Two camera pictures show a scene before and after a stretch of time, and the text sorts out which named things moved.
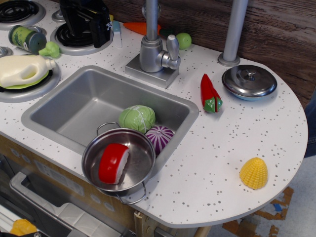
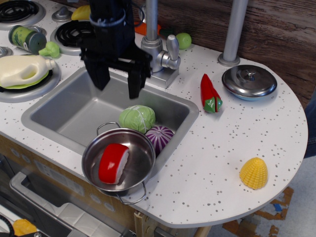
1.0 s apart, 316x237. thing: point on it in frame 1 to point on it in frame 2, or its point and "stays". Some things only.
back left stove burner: x=25 y=13 stays
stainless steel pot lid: x=250 y=80 stays
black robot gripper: x=79 y=14 to x=112 y=44
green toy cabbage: x=138 y=117 stays
